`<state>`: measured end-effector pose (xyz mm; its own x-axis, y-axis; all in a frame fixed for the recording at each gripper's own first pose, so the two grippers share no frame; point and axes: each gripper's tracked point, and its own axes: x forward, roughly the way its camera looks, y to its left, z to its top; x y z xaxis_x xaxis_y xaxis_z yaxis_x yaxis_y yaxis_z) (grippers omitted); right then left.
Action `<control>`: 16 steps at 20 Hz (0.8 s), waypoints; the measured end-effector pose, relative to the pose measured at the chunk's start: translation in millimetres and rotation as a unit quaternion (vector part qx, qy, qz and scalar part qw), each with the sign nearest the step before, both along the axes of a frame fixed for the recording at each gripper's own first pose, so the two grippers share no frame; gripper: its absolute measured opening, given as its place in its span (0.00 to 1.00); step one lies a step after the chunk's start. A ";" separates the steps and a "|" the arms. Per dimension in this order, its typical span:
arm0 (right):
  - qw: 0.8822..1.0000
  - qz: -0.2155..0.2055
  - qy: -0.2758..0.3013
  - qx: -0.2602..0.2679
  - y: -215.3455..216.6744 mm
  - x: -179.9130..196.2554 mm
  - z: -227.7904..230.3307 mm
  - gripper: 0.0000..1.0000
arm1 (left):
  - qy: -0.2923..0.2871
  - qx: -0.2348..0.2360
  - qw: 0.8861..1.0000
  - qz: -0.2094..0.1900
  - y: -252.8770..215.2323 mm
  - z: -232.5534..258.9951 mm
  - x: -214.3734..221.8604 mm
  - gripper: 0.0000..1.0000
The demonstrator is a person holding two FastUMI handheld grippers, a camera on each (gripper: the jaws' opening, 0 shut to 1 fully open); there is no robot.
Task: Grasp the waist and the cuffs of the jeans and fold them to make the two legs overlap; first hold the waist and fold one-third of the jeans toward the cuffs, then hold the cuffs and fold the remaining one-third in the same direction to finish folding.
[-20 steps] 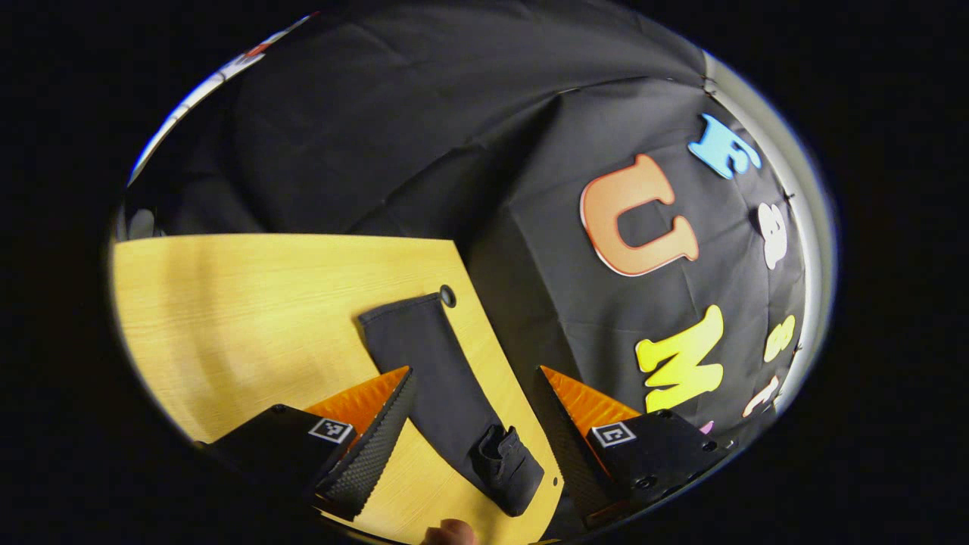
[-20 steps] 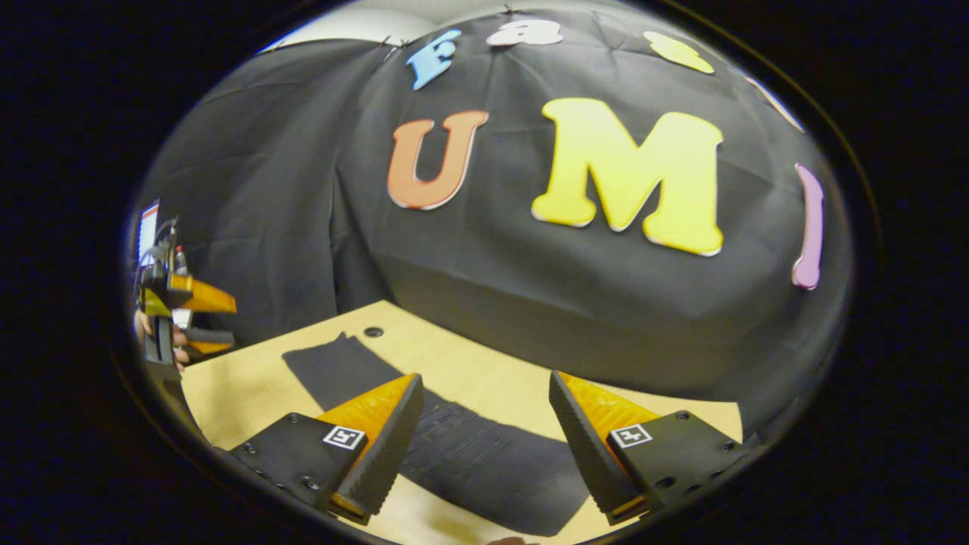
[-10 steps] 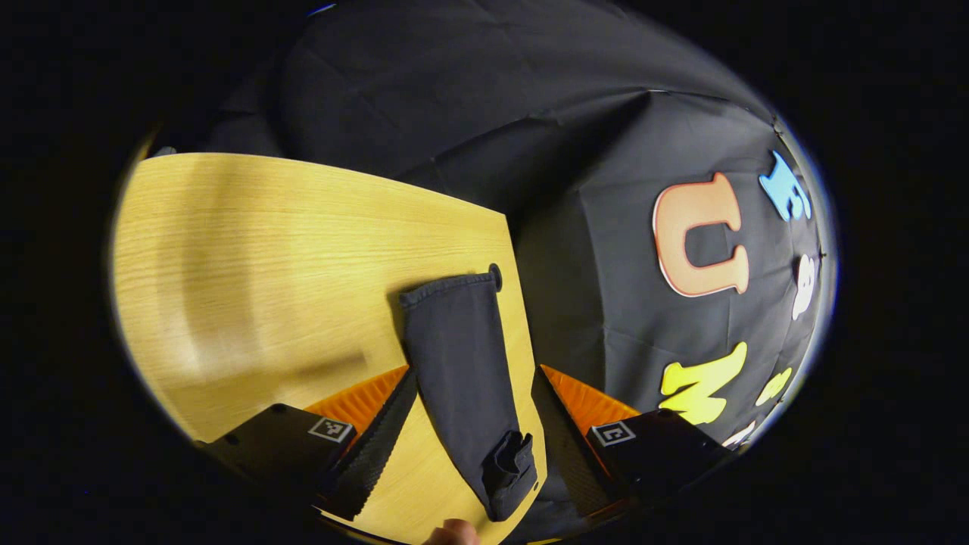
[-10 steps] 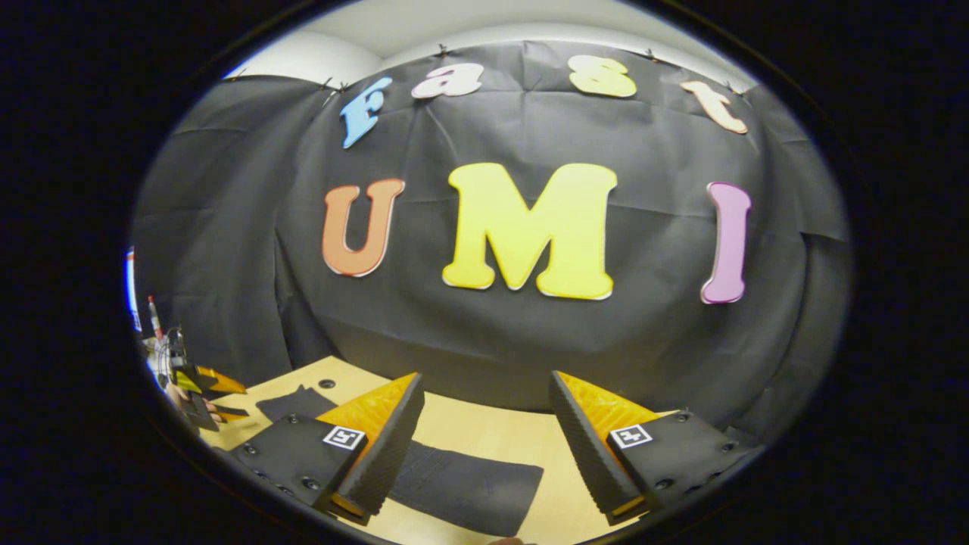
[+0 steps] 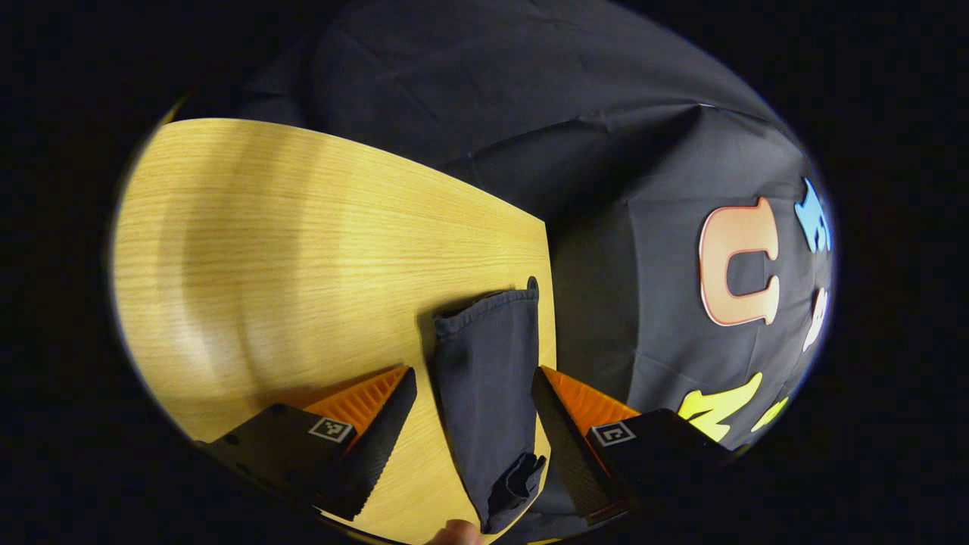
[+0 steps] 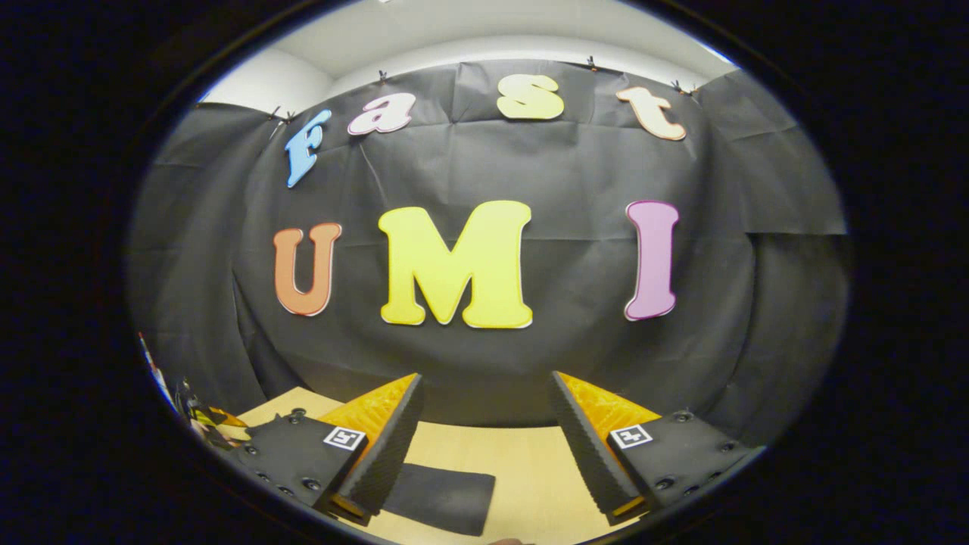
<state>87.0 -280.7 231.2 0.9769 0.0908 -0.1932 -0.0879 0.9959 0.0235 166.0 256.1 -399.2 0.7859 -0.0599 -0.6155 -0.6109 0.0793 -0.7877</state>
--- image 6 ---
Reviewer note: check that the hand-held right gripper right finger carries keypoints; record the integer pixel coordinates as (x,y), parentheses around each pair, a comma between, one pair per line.
(583,446)

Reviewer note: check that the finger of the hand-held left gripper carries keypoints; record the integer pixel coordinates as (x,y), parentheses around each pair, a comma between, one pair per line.
(219,418)

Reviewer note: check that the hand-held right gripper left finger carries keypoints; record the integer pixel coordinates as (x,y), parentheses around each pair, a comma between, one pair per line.
(394,446)

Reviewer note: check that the dark grey jeans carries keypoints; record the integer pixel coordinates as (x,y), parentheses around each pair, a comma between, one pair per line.
(447,496)

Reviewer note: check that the black backdrop cloth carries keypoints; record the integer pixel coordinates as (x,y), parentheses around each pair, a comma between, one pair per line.
(560,174)

